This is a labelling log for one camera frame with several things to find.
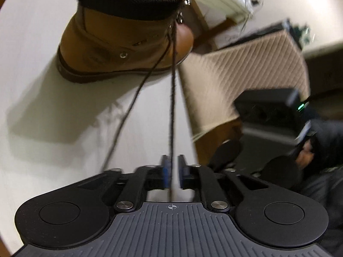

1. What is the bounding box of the beige quilted chair cushion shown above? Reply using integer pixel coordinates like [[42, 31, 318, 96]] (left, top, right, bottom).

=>
[[179, 30, 310, 140]]

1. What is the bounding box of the brown leather work boot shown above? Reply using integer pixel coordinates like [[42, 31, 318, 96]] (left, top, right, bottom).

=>
[[57, 0, 194, 83]]

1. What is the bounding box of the person's right hand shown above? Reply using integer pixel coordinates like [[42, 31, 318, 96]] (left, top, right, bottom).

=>
[[295, 148, 314, 169]]

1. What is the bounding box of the black box on floor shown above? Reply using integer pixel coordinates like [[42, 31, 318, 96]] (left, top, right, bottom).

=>
[[221, 19, 303, 50]]

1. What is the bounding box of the dark brown shoelace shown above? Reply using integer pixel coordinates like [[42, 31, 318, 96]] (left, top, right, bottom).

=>
[[102, 19, 177, 202]]

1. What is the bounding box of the black jacket sleeve forearm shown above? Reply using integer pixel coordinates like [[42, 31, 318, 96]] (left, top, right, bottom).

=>
[[259, 120, 342, 256]]

